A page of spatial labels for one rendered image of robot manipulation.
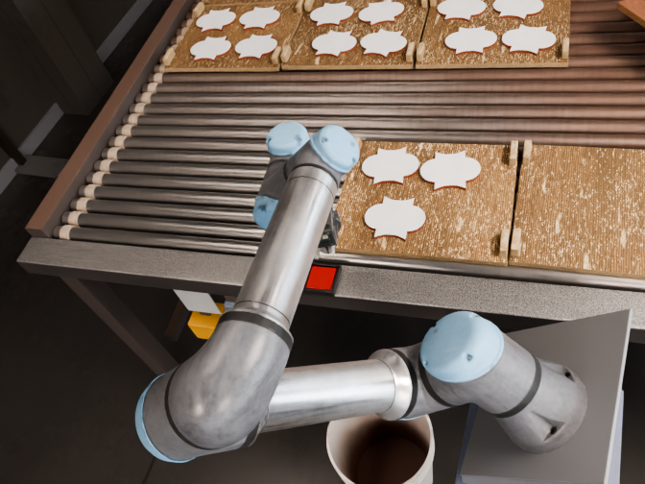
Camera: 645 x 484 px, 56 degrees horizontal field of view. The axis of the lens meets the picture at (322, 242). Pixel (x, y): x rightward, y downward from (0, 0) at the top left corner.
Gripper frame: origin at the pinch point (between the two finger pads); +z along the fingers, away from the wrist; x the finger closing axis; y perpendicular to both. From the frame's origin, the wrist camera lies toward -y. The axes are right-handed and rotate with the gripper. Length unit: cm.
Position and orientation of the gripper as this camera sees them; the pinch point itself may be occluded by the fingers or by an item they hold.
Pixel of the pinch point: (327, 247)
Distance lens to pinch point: 132.3
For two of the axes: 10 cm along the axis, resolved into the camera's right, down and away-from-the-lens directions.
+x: 9.8, -1.7, -1.4
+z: 2.1, 6.1, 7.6
